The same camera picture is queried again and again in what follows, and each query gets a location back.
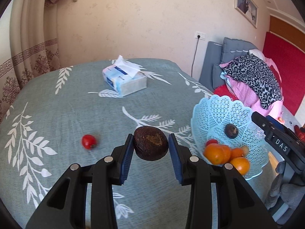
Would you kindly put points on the white wall socket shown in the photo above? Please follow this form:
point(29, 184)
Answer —
point(200, 35)

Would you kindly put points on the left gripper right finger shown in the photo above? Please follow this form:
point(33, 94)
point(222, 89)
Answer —
point(238, 205)

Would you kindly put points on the red bedding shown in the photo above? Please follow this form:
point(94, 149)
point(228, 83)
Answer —
point(266, 81)

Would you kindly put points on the red tomato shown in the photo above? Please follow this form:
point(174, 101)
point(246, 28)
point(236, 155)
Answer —
point(89, 141)
point(211, 141)

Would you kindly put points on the light blue lattice basket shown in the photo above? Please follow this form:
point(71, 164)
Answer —
point(209, 118)

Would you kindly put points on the smooth large orange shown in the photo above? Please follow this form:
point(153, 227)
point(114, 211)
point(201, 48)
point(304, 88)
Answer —
point(214, 153)

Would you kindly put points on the framed wall picture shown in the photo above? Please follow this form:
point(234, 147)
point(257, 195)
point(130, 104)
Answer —
point(248, 9)

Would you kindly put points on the pink blanket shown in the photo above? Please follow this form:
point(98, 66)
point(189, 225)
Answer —
point(250, 93)

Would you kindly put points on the tissue box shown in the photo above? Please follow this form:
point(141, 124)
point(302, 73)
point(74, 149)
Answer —
point(125, 77)

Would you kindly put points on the red tomato front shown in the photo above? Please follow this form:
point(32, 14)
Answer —
point(89, 141)

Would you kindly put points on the grey gloved right hand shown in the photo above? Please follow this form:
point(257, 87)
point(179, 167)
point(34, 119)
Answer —
point(285, 193)

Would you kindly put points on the small tan kiwi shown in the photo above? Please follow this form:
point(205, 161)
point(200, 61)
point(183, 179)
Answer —
point(245, 151)

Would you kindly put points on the large dark avocado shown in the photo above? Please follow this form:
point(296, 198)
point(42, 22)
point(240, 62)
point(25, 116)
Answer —
point(150, 143)

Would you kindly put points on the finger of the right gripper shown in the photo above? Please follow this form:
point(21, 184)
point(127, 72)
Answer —
point(275, 123)
point(263, 122)

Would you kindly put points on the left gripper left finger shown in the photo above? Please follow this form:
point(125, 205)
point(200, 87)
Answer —
point(85, 188)

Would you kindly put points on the small dark avocado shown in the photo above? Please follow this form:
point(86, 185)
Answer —
point(231, 131)

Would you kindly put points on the rough orange tangerine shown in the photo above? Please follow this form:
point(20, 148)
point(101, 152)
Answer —
point(226, 153)

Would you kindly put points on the smooth small orange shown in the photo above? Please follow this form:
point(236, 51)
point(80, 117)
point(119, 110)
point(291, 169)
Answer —
point(241, 164)

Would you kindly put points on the teal leaf-print bedspread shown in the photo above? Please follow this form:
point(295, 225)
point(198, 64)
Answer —
point(42, 137)

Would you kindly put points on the grey cushioned headboard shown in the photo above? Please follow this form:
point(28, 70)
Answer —
point(217, 54)

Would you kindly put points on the beige patterned curtain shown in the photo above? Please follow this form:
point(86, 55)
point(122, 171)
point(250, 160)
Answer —
point(29, 46)

